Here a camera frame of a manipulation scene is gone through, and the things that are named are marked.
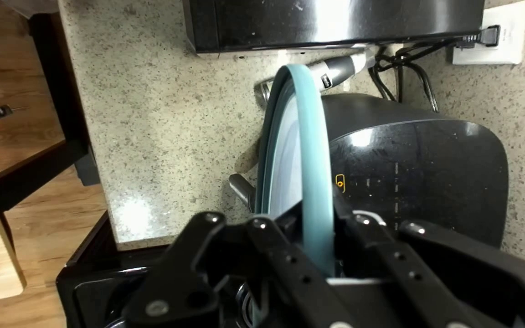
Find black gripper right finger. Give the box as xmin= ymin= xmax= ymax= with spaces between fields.
xmin=341 ymin=214 xmax=525 ymax=328

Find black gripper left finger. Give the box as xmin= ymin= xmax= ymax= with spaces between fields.
xmin=122 ymin=212 xmax=361 ymax=328

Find teal plastic plate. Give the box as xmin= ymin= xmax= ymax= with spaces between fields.
xmin=253 ymin=65 xmax=335 ymax=278

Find black air fryer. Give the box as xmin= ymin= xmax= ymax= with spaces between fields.
xmin=228 ymin=92 xmax=510 ymax=250

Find wooden table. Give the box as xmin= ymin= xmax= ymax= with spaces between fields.
xmin=0 ymin=0 xmax=102 ymax=309

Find stainless black microwave oven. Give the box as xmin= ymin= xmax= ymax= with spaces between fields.
xmin=182 ymin=0 xmax=485 ymax=54

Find black power cords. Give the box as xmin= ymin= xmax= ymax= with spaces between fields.
xmin=368 ymin=24 xmax=503 ymax=114

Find white wall power outlet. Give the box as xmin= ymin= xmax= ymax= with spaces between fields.
xmin=452 ymin=0 xmax=525 ymax=66

